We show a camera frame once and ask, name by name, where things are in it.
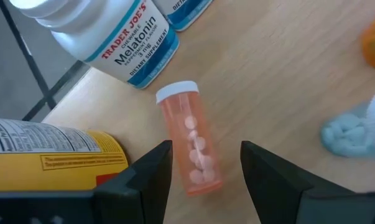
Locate white melatonin bottle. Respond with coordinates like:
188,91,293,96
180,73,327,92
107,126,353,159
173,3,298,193
152,0,215,32
8,0,180,90

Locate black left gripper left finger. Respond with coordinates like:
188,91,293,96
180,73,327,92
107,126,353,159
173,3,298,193
0,139,174,224

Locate fish oil bottle yellow cap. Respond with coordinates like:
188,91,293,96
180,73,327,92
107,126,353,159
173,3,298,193
0,116,131,192

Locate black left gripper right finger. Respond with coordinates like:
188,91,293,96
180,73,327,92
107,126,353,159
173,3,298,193
239,140,375,224

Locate teal pill vial white cap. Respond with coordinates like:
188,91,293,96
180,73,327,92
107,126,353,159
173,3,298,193
320,85,375,159

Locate wooden shelf black metal legs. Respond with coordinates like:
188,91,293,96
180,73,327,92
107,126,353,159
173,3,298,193
22,0,375,224

